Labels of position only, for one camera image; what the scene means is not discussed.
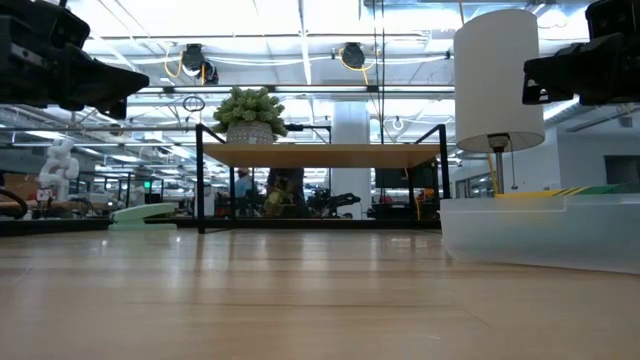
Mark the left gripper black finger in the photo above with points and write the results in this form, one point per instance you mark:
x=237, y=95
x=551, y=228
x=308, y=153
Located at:
x=100, y=80
x=116, y=110

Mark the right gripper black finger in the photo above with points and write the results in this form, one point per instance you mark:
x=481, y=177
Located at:
x=590, y=75

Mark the yellow green crayon box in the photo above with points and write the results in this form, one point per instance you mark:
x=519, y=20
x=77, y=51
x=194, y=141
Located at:
x=600, y=190

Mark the black background robot arm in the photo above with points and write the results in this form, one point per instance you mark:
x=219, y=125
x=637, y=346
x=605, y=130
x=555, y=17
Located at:
x=335, y=200

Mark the white shade table lamp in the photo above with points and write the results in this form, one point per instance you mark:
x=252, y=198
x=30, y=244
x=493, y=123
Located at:
x=495, y=75

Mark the mint green stapler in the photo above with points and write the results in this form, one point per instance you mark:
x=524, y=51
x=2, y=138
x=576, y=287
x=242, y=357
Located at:
x=142, y=212

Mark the green plant in grey pot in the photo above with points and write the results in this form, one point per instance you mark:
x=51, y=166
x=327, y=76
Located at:
x=248, y=107

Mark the person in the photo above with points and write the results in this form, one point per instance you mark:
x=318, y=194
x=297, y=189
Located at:
x=287, y=180
x=243, y=185

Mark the clear plastic storage box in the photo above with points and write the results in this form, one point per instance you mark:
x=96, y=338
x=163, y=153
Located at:
x=540, y=235

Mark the wooden shelf black metal legs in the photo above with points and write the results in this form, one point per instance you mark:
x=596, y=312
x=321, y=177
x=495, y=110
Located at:
x=320, y=155

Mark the white building column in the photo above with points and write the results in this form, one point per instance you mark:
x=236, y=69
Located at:
x=350, y=150

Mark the black metal rig frame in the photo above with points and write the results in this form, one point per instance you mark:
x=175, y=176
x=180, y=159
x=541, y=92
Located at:
x=60, y=226

